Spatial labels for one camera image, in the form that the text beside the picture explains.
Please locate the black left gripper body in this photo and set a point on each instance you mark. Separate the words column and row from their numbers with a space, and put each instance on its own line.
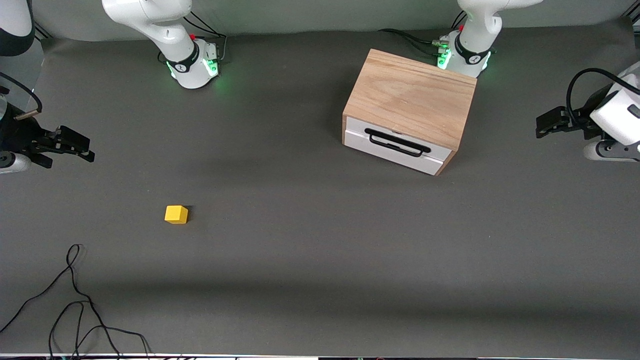
column 583, row 123

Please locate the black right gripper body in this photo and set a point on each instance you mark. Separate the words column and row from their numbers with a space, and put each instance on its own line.
column 20, row 135

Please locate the yellow block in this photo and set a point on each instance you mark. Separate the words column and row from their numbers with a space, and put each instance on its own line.
column 176, row 215

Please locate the white-fronted wooden drawer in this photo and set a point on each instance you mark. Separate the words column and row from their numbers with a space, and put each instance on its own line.
column 355, row 135

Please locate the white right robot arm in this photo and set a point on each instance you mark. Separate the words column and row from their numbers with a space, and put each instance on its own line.
column 170, row 35

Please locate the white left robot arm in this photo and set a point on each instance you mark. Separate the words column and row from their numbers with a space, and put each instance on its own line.
column 475, row 30

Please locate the wooden drawer cabinet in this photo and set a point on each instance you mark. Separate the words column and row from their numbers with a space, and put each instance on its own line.
column 410, row 90

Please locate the aluminium frame profile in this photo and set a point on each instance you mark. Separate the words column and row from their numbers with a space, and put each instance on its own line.
column 42, row 32
column 632, row 19

